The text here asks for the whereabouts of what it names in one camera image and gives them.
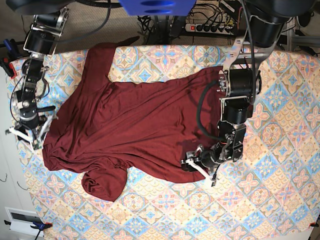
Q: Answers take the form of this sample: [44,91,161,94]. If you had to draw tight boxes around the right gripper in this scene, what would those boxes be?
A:
[5,114,58,150]

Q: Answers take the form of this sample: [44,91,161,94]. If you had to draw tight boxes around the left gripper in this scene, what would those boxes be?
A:
[181,144,220,187]

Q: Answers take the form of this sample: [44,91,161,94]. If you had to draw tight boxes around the dark red t-shirt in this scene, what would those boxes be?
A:
[42,37,223,202]

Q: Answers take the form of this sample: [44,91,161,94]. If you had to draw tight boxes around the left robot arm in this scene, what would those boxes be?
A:
[181,7,290,187]

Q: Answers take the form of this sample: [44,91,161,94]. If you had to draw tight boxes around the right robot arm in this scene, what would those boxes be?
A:
[5,7,69,151]

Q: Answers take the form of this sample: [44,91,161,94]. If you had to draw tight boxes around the clamp upper left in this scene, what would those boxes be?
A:
[0,38,18,79]

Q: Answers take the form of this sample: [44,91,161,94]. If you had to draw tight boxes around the patterned colourful tablecloth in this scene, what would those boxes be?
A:
[16,51,320,240]

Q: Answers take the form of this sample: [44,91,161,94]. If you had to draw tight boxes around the orange clamp lower right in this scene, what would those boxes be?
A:
[309,222,319,228]

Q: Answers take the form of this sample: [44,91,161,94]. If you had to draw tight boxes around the white wall socket box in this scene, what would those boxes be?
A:
[5,207,42,237]

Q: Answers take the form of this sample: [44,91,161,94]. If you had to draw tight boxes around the blue handled clamp lower left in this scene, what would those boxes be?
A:
[4,220,53,240]

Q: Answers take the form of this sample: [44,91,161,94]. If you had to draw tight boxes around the white power strip red switch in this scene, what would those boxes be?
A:
[184,23,237,35]

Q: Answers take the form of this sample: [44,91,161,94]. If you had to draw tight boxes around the blue plastic mount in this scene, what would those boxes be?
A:
[118,0,196,17]

